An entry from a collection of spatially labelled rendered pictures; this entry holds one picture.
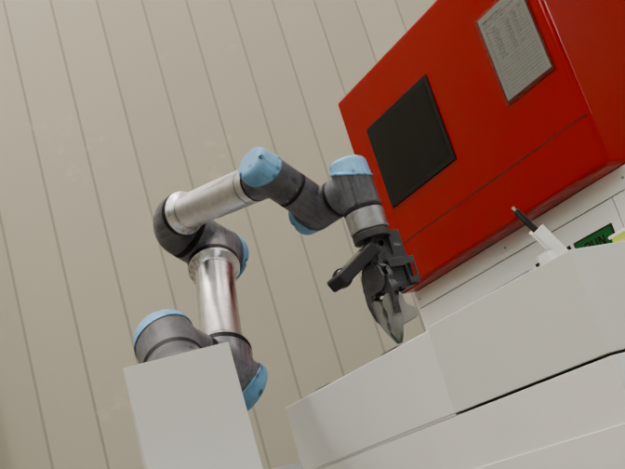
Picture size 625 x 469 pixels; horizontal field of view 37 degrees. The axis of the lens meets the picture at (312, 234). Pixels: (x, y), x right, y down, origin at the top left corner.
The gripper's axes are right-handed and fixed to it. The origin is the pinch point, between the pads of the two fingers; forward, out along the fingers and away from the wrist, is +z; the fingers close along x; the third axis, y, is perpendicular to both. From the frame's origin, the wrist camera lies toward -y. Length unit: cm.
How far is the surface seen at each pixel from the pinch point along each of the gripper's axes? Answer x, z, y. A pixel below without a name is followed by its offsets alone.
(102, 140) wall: 247, -166, 52
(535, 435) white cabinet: -31.0, 23.8, -4.1
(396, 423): 1.9, 14.8, -4.1
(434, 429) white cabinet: -8.3, 18.0, -4.1
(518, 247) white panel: 22, -19, 58
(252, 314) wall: 234, -67, 97
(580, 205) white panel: 0, -20, 58
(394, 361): -3.4, 4.8, -4.1
